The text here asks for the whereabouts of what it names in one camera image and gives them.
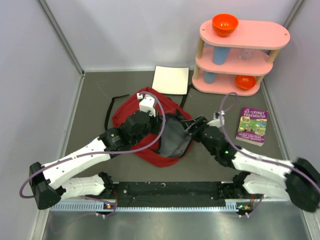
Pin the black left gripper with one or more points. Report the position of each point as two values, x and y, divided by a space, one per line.
157 122

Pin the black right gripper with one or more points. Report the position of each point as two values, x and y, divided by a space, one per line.
200 122

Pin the red student backpack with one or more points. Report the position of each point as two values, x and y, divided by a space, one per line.
174 142

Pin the purple Treehouse book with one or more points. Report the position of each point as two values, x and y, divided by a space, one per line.
252 126

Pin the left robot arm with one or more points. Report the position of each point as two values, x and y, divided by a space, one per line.
52 182

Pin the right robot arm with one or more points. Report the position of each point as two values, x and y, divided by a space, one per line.
296 181

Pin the blue cup bottom shelf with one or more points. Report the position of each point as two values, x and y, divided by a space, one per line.
209 77

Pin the blue cup shelf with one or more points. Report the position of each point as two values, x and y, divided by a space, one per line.
209 77
220 54

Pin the orange bowl bottom shelf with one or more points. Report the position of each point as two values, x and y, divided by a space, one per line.
245 82

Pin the orange bowl shelf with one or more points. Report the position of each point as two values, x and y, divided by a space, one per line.
224 24
245 82

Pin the pink three-tier shelf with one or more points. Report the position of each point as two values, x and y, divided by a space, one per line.
237 62

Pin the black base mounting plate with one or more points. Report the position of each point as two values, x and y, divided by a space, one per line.
174 194

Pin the blue cup middle shelf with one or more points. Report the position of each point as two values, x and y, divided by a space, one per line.
220 54

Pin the clear glass cup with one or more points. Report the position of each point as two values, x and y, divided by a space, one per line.
246 53

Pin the orange bowl top shelf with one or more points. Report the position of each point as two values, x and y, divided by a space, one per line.
224 24

